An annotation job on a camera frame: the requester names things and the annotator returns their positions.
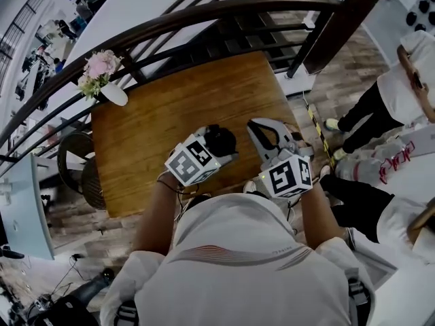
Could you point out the group of black wall objects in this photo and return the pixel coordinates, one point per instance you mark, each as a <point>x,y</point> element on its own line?
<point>416,15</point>

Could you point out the white box with red print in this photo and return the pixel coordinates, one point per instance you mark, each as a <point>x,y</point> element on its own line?
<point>416,148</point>

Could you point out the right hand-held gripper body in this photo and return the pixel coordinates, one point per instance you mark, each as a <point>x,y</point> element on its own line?
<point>289,175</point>

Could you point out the person's right forearm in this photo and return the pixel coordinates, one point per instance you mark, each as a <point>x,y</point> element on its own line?
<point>319,216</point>

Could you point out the black object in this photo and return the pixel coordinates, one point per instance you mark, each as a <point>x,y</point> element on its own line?
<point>221,141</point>

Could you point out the white side table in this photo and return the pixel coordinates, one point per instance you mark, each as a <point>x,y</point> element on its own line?
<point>23,209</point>

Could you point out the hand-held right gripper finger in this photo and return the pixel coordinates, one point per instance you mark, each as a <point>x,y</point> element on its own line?
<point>257,141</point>
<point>283,132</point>

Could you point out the dark wicker chair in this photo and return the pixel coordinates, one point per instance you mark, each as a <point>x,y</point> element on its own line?
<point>78,168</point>

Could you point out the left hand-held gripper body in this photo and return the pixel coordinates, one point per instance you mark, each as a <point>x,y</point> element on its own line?
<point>190,163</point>

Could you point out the person's left forearm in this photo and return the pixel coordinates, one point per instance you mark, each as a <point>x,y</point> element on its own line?
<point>153,216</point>

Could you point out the wooden table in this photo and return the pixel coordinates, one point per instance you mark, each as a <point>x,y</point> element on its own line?
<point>170,19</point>

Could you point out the pink flower bouquet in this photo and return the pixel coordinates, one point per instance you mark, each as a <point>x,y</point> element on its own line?
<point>98,68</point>

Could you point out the white vase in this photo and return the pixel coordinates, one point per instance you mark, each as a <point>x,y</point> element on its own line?
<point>113,94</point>

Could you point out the yellow black striped strip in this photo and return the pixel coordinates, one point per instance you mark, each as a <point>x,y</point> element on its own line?
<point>321,138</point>

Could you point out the white floor stand base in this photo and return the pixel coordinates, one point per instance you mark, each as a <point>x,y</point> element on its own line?
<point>295,81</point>

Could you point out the wrapped water bottle pack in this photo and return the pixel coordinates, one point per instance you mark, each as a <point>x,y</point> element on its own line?
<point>360,165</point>

